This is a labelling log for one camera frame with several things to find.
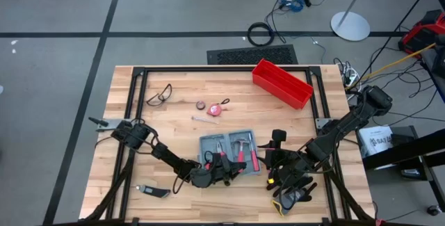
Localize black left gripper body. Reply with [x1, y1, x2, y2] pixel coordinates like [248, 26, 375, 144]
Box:
[190, 153, 233, 188]

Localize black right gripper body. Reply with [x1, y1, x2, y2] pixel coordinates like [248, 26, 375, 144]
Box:
[266, 149, 314, 185]

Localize pink-handled hammer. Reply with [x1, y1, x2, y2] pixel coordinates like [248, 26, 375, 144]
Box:
[234, 140, 249, 165]

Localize pink-handled screwdriver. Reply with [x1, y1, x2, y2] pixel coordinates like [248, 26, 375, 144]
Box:
[248, 132, 261, 172]

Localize pink-handled pliers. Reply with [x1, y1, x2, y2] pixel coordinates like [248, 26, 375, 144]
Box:
[216, 141, 229, 166]

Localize grey plastic tool case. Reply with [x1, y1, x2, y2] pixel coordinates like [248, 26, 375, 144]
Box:
[198, 130, 263, 177]

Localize clear-handled screwdriver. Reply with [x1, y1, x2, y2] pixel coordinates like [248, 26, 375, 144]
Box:
[191, 115, 220, 125]

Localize pink tape measure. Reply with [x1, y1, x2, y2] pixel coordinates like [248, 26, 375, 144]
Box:
[207, 97, 232, 118]

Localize black work glove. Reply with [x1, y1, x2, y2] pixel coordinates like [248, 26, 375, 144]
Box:
[273, 175, 318, 199]

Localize grey yellow-cuffed work glove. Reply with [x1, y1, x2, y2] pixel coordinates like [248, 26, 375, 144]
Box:
[271, 184, 319, 218]

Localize red plastic bin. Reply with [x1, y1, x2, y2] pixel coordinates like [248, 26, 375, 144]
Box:
[252, 58, 315, 111]

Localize black utility knife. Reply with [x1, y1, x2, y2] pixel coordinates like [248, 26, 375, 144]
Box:
[135, 184, 172, 200]

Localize white printed box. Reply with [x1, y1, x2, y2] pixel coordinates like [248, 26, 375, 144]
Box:
[357, 125, 396, 159]

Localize white power strip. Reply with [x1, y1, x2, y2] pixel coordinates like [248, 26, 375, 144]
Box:
[342, 66, 362, 88]

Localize clear safety glasses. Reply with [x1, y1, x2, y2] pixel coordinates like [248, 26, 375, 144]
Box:
[145, 83, 174, 108]

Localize black side shelf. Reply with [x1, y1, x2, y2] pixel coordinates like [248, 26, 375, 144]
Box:
[361, 124, 445, 213]

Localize yellow pole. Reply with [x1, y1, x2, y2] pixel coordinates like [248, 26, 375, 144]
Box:
[345, 42, 437, 90]

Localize black caster wheel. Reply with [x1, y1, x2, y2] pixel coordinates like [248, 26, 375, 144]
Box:
[426, 204, 444, 217]

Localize thin black diagonal pole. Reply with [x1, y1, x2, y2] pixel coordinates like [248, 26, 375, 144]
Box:
[357, 0, 442, 83]

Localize red and black machine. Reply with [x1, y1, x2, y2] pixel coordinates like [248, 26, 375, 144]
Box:
[398, 9, 445, 59]

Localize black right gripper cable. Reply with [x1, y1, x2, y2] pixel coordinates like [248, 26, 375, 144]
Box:
[266, 173, 292, 207]

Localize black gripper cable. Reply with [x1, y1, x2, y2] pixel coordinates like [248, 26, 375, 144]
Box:
[266, 173, 292, 207]
[172, 150, 215, 195]

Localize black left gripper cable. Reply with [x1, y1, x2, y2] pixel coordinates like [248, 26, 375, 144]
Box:
[172, 150, 215, 195]

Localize coiled black floor cable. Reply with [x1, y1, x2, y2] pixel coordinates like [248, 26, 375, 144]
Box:
[247, 22, 276, 47]

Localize white round pedestal table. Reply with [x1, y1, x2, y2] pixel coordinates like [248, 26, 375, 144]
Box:
[330, 0, 418, 42]

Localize coiled blue cable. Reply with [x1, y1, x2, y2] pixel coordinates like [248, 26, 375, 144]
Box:
[277, 0, 306, 13]

